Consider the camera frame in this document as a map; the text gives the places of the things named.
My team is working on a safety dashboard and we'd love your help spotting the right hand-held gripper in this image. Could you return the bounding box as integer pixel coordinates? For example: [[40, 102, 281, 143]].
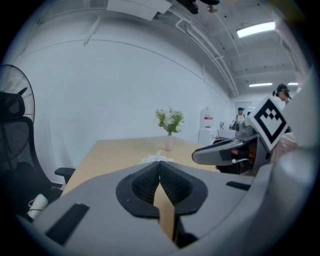
[[191, 94, 292, 176]]

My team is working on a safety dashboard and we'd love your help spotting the white side table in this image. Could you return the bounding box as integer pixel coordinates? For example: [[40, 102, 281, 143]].
[[217, 128, 237, 139]]

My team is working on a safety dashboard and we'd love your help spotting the person's right forearm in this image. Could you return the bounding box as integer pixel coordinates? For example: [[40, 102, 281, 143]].
[[271, 132, 301, 166]]

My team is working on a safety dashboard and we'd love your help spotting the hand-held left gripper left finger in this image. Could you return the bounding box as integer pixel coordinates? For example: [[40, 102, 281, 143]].
[[14, 161, 181, 256]]

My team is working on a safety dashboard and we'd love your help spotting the white tumbler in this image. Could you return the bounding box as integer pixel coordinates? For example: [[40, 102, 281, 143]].
[[26, 193, 49, 221]]

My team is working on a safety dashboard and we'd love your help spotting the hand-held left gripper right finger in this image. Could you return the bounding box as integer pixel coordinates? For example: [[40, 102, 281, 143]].
[[159, 161, 256, 248]]

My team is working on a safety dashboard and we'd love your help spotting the pink vase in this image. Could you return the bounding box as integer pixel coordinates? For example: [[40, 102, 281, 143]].
[[164, 134, 174, 152]]

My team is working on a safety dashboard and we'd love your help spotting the white ceiling duct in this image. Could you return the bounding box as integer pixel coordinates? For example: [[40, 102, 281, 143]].
[[106, 0, 173, 22]]

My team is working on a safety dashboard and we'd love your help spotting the white water dispenser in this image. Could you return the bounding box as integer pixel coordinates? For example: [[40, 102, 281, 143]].
[[198, 128, 216, 147]]

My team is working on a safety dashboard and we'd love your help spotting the wooden table with white legs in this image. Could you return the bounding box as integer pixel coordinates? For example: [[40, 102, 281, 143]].
[[61, 135, 221, 238]]

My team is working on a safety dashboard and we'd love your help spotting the black standing fan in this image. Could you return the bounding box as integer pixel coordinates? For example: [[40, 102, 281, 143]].
[[0, 64, 36, 123]]

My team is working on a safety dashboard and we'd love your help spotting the white flower bouquet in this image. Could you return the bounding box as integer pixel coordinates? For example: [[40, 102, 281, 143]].
[[155, 106, 185, 136]]

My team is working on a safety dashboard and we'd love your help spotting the black mesh office chair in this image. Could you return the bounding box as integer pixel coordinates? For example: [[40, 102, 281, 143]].
[[0, 91, 77, 223]]

